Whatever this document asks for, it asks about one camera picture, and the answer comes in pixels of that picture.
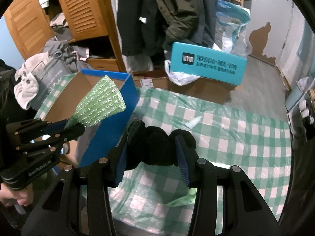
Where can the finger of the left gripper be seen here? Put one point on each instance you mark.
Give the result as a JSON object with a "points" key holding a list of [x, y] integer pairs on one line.
{"points": [[28, 130], [45, 141]]}

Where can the black rolled sock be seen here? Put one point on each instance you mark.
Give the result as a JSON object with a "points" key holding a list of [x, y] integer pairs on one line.
{"points": [[152, 145]]}

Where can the shoe rack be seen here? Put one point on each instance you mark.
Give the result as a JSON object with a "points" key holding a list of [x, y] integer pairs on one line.
{"points": [[300, 109]]}

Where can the green checkered tablecloth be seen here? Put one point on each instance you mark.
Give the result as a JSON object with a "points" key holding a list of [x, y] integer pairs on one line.
{"points": [[225, 136]]}

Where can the blue white plastic bag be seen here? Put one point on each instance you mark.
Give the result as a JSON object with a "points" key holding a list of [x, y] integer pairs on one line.
{"points": [[231, 25]]}

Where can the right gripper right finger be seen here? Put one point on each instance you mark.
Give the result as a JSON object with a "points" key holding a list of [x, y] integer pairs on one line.
{"points": [[245, 212]]}

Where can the black hanging coat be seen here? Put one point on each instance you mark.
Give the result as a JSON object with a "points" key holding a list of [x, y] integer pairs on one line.
{"points": [[141, 27]]}

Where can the teal printed box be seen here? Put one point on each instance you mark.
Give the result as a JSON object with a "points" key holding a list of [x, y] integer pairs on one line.
{"points": [[207, 63]]}

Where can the wooden louvered wardrobe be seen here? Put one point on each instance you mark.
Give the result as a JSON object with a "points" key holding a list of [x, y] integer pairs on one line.
{"points": [[88, 23]]}

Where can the blue cardboard shoe box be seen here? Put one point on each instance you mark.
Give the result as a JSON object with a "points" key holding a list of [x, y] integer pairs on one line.
{"points": [[97, 140]]}

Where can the green scrubbing cloth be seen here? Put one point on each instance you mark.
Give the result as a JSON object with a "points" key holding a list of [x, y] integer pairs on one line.
{"points": [[104, 100]]}

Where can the person left hand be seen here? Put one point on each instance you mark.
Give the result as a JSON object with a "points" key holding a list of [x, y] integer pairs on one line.
{"points": [[23, 197]]}

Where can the white towel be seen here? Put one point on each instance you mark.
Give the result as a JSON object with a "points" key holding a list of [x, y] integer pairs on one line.
{"points": [[27, 86]]}

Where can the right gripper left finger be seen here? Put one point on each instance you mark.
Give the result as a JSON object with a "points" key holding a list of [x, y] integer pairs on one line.
{"points": [[58, 211]]}

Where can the olive hanging jacket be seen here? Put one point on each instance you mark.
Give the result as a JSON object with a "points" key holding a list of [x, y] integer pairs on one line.
{"points": [[189, 21]]}

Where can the light green cloth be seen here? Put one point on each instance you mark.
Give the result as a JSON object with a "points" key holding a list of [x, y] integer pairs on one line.
{"points": [[188, 199]]}

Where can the grey tote bag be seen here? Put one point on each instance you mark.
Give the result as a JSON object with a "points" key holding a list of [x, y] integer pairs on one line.
{"points": [[48, 72]]}

